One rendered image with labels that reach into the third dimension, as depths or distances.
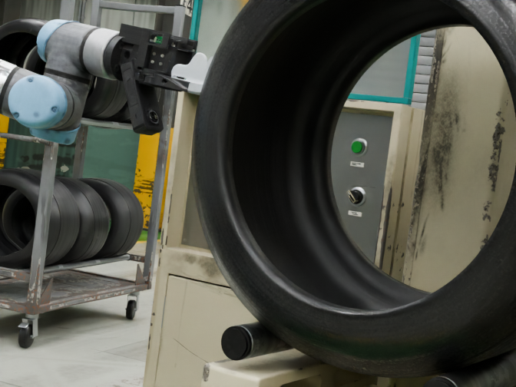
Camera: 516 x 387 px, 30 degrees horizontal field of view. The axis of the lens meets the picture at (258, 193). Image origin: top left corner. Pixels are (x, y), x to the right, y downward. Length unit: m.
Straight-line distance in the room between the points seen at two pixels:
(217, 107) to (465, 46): 0.44
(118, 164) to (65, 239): 6.96
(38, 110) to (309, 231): 0.44
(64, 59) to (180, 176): 0.70
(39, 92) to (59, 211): 3.54
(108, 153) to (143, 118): 10.56
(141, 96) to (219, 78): 0.23
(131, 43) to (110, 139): 10.52
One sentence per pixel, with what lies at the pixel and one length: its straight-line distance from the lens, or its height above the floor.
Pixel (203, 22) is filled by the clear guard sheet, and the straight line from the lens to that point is 2.19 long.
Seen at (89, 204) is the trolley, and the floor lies 0.71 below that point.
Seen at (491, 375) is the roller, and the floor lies 0.91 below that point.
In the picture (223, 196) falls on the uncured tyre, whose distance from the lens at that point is 1.24.
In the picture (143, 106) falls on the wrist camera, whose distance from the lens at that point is 1.46.
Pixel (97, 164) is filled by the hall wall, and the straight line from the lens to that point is 12.08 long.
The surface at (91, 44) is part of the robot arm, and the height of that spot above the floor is 1.28.
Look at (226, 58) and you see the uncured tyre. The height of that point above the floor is 1.26.
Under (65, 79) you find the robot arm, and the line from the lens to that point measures 1.55.
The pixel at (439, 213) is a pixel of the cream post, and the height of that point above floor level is 1.09.
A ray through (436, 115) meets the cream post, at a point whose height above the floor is 1.24.
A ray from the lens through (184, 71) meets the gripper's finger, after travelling 1.41.
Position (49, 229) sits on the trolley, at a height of 0.60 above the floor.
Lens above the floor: 1.16
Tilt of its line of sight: 3 degrees down
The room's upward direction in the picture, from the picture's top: 7 degrees clockwise
